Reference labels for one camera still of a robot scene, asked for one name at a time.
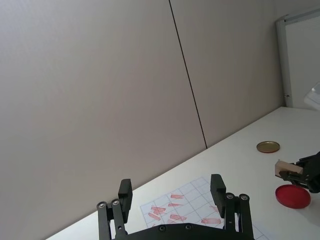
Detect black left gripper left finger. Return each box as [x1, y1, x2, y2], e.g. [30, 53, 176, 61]
[96, 178, 133, 240]

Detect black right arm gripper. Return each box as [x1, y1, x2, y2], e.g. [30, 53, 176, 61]
[279, 149, 320, 194]

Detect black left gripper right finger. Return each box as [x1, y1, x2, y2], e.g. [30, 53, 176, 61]
[210, 174, 255, 240]

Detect wooden stamp block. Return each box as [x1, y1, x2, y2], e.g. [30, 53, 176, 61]
[274, 159, 305, 178]

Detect round red ink dish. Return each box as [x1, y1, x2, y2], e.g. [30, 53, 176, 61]
[275, 184, 312, 209]

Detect white grid paper sheet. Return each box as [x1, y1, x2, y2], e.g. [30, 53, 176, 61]
[139, 176, 266, 240]

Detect round gold metal lid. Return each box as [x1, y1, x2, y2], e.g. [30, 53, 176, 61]
[256, 141, 281, 154]

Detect white plastic object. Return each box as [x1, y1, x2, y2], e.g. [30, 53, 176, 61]
[303, 87, 320, 111]

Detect grey framed partition panel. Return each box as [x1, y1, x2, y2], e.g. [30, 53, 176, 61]
[275, 8, 320, 110]

